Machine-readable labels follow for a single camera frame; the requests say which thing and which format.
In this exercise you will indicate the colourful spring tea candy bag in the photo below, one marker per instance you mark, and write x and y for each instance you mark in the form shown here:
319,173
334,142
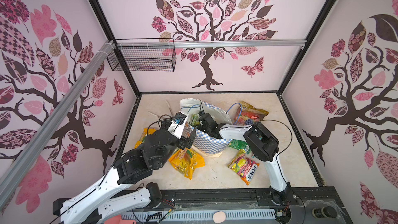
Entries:
195,120

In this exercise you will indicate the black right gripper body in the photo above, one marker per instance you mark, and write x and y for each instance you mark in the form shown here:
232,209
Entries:
207,124

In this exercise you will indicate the round beige sticker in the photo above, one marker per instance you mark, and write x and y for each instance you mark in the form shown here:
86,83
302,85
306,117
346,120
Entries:
219,217

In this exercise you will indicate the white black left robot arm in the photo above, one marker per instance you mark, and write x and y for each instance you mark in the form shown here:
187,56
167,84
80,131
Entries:
109,196

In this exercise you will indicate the black wire basket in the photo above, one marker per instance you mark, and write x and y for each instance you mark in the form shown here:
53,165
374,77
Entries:
143,54

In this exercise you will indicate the pink Fox's candy bag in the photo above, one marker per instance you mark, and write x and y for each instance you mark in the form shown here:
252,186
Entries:
243,166

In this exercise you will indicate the red gold fruit candy bag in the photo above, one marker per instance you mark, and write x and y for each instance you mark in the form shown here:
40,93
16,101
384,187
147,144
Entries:
247,114

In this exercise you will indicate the aluminium rail back wall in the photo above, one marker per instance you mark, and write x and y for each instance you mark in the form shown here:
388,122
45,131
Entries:
212,44

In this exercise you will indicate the green Fox's candy bag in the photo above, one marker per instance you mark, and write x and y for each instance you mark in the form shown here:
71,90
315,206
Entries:
240,145

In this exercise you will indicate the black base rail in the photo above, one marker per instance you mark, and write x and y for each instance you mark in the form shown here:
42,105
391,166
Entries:
297,211

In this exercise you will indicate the slotted white cable duct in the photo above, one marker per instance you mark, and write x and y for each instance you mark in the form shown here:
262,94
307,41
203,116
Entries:
197,216

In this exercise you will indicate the yellow mango snack bag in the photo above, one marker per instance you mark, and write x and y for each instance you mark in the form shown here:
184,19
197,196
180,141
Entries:
186,162

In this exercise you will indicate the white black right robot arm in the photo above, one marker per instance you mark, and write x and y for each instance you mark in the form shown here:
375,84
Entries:
264,146

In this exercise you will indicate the blue checkered paper bag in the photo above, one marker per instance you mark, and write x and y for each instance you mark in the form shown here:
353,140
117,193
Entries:
210,144

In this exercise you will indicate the black knob on base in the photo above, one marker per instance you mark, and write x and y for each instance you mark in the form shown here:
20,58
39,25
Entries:
324,212

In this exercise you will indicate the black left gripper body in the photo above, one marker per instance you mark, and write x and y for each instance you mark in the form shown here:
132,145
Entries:
183,141

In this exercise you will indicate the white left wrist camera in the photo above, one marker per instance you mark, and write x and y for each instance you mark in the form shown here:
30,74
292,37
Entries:
175,125

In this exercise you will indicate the pink object front edge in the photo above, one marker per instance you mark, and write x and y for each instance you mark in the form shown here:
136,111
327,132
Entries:
118,220

